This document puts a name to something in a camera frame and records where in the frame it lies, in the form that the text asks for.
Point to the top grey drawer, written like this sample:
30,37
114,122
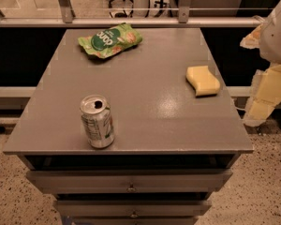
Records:
78,182

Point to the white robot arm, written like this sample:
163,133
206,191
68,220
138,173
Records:
270,37

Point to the metal railing frame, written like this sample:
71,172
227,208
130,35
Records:
141,13

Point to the grey drawer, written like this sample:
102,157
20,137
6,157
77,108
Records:
78,182
132,209

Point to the grey drawer cabinet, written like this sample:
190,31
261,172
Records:
158,122

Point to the green rice chip bag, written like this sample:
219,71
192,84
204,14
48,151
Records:
109,42

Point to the yellow sponge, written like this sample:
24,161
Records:
203,81

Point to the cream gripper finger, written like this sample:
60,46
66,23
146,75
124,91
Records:
265,95
251,41

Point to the silver soda can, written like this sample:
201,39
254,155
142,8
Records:
97,121

